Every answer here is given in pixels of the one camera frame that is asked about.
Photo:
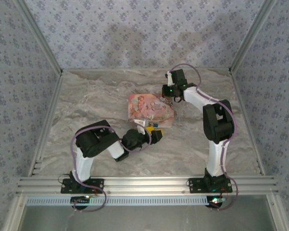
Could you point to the small blue padlock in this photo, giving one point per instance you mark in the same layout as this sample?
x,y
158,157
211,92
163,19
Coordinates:
x,y
154,125

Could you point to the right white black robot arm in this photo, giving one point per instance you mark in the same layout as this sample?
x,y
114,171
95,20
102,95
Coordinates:
x,y
218,125

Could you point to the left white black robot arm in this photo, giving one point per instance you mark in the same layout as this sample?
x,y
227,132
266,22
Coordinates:
x,y
83,163

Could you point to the aluminium front cross beam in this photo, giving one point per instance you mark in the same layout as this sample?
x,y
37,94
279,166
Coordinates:
x,y
144,185

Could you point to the grey metal panel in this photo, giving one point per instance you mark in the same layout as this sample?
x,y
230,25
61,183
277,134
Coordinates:
x,y
144,219

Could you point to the black controller board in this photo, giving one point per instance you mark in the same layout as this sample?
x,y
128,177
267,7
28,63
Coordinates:
x,y
79,200
215,203

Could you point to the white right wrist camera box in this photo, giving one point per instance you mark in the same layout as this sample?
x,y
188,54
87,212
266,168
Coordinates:
x,y
169,78

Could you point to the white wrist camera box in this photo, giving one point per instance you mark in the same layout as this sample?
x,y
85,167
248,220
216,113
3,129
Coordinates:
x,y
169,78
140,124

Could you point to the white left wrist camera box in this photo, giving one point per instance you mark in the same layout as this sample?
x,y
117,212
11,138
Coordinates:
x,y
140,124

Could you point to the aluminium table back rail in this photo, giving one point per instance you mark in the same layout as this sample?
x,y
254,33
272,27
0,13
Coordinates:
x,y
135,69

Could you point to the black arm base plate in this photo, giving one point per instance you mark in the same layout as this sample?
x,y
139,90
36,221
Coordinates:
x,y
195,186
67,188

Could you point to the aluminium table side rail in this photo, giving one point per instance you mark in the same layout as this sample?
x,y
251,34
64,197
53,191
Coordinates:
x,y
52,103
241,103

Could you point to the aluminium slanted frame post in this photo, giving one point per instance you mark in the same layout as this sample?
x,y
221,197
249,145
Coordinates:
x,y
40,33
251,33

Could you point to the aluminium lower frame post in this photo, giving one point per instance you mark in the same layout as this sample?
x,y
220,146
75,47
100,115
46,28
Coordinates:
x,y
279,216
13,216

